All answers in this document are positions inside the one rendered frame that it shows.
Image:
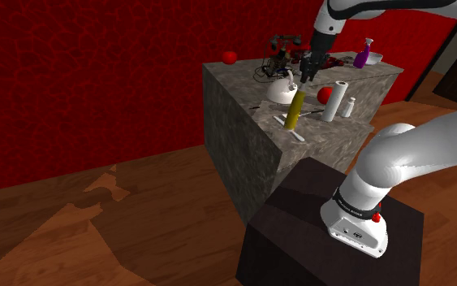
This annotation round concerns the white spatula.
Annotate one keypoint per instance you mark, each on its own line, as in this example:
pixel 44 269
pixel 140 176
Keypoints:
pixel 297 134

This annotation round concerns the red flat object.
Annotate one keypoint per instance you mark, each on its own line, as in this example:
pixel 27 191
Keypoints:
pixel 334 61

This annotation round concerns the grey knife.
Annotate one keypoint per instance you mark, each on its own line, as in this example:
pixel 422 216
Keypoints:
pixel 311 112

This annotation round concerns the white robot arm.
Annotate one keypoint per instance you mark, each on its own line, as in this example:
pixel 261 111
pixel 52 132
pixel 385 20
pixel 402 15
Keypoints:
pixel 410 152

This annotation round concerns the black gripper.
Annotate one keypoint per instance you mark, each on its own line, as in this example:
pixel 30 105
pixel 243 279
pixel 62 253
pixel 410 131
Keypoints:
pixel 320 45

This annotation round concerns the yellow bottle with white cap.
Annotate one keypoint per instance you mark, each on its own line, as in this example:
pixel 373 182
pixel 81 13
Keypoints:
pixel 294 109

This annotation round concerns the red apple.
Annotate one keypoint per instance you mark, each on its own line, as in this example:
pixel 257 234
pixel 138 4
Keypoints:
pixel 229 58
pixel 324 95

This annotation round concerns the purple spray bottle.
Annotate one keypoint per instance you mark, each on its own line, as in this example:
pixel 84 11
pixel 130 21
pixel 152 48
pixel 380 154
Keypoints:
pixel 361 57

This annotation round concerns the small white shaker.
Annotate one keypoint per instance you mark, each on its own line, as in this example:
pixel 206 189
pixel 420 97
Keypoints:
pixel 347 109

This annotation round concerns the white paper towel roll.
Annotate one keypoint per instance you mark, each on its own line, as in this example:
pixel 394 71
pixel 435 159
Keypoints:
pixel 334 101

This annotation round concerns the white bowl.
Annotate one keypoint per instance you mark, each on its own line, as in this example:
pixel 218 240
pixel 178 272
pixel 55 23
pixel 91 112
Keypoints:
pixel 374 58

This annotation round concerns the dark antique telephone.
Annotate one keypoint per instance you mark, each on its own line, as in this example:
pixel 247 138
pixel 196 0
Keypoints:
pixel 277 59

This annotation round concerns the dark robot stand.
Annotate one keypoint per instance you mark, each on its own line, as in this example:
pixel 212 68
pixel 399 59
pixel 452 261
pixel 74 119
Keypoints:
pixel 291 237

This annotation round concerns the white kettle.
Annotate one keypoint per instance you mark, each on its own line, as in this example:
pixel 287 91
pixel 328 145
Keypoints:
pixel 278 92

